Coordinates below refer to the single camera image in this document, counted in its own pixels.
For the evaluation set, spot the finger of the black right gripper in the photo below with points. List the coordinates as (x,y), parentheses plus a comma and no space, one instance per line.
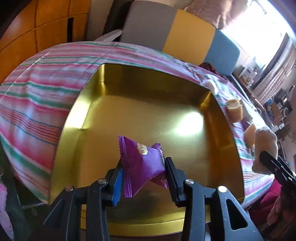
(283,174)

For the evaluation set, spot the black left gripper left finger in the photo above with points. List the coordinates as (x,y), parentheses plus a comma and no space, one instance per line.
(64,218)

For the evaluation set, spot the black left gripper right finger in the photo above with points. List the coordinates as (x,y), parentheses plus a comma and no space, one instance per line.
(228,220)

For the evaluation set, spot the white towel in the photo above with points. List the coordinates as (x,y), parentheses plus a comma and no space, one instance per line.
(265,140)

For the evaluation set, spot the yellow sponge block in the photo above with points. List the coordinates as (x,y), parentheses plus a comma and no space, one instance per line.
(235,110)
(249,135)

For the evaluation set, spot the purple snack packet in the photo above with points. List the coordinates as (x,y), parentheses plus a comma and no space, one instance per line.
(141,164)

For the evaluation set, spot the gold metal tin box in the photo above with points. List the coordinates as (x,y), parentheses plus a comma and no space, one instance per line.
(149,107)

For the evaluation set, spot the white cotton ball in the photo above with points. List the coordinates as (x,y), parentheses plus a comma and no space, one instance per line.
(211,85)

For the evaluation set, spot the striped pink green bedsheet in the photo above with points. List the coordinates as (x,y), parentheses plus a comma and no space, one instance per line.
(37,96)

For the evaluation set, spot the pink window curtain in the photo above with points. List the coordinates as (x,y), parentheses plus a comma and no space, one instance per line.
(219,13)

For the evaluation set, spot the orange wooden wardrobe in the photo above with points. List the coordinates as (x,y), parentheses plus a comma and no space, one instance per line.
(40,25)

